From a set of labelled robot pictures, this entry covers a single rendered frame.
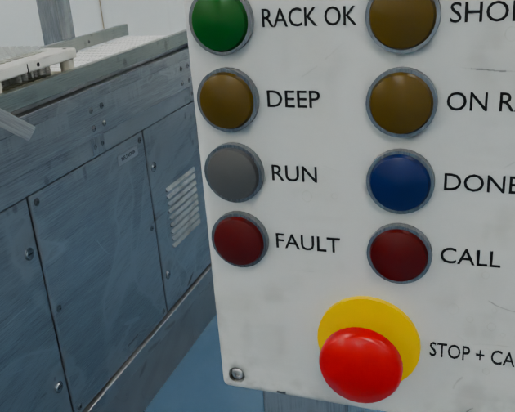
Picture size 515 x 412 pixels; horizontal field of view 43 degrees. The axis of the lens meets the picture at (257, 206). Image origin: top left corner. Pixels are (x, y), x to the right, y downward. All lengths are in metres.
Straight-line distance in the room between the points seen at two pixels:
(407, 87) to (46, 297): 1.16
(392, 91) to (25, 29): 4.14
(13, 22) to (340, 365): 4.16
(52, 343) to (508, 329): 1.18
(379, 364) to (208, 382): 1.60
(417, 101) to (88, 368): 1.33
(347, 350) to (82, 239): 1.18
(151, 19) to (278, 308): 3.81
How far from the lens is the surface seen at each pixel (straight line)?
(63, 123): 1.30
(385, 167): 0.30
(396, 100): 0.29
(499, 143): 0.30
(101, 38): 1.92
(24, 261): 1.32
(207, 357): 2.00
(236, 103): 0.31
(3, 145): 1.18
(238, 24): 0.30
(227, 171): 0.32
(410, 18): 0.28
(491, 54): 0.29
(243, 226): 0.33
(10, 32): 4.43
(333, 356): 0.32
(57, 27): 1.80
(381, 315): 0.33
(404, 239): 0.31
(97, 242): 1.51
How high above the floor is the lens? 1.14
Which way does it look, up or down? 22 degrees down
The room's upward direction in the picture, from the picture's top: 4 degrees counter-clockwise
